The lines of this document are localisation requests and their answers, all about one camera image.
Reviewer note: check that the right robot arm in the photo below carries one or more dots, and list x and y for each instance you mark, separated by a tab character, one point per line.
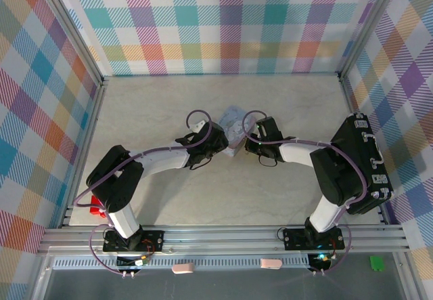
338	174

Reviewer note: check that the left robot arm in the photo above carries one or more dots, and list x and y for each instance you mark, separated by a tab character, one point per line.
115	178

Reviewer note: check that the black suitcase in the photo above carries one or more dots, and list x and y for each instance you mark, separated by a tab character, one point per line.
355	134

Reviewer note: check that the pink eraser block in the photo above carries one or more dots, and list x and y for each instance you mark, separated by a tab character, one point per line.
270	263
183	268

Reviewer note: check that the red plastic block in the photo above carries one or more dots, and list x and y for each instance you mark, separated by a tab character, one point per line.
96	208

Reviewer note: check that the black connector board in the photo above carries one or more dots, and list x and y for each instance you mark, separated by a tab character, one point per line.
319	262
130	262

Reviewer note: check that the green plastic block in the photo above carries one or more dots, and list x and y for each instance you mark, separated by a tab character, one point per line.
376	263

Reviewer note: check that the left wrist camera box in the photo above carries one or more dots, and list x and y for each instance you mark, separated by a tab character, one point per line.
196	126

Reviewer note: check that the aluminium rail frame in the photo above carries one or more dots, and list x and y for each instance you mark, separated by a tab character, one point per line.
220	239

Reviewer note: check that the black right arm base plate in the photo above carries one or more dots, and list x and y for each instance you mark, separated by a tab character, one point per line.
294	239

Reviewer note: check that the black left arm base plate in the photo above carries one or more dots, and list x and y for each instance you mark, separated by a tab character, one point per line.
152	240

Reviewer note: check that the aluminium corner post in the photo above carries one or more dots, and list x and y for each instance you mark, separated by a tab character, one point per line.
372	25
67	25

